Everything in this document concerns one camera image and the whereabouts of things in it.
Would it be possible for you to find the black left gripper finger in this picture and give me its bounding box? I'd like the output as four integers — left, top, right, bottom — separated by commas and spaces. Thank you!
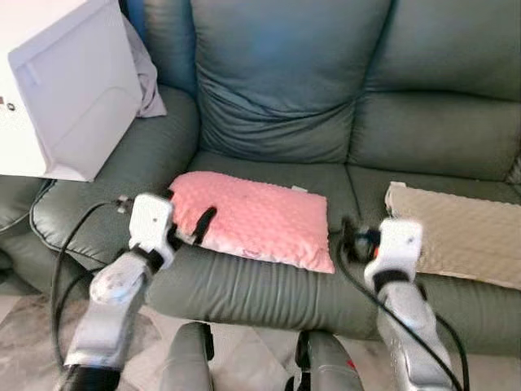
194, 206, 219, 245

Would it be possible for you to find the pink dotted pillow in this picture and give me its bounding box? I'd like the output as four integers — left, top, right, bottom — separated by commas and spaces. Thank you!
168, 170, 337, 275

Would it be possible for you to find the beige dotted pillow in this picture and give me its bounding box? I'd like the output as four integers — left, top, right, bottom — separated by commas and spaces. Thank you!
383, 181, 521, 291

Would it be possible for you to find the green leather sofa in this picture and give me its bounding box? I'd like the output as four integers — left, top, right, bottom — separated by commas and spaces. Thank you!
0, 0, 521, 345

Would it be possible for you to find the silver left robot leg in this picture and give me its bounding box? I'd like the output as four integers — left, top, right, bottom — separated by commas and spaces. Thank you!
158, 321, 215, 391

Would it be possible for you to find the silver robot leg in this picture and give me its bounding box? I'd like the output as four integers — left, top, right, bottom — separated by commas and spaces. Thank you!
158, 321, 215, 391
294, 329, 364, 391

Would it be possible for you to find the silver right robot leg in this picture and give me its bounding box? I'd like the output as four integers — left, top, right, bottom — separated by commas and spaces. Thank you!
294, 329, 364, 391

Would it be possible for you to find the grey cloth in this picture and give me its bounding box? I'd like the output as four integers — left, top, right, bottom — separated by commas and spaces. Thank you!
122, 15, 169, 120

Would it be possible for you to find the white plastic box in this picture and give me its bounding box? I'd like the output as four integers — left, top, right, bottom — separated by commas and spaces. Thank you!
0, 0, 144, 183

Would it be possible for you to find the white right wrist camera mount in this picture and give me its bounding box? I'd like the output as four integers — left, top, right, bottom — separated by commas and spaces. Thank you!
370, 217, 425, 275

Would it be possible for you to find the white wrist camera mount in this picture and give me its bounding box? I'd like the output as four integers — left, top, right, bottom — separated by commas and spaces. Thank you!
128, 192, 175, 250
370, 217, 425, 275

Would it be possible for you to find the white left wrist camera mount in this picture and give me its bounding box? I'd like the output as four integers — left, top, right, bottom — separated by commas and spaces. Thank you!
128, 192, 175, 250

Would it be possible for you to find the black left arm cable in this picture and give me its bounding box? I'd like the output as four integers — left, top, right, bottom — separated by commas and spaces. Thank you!
50, 198, 133, 369

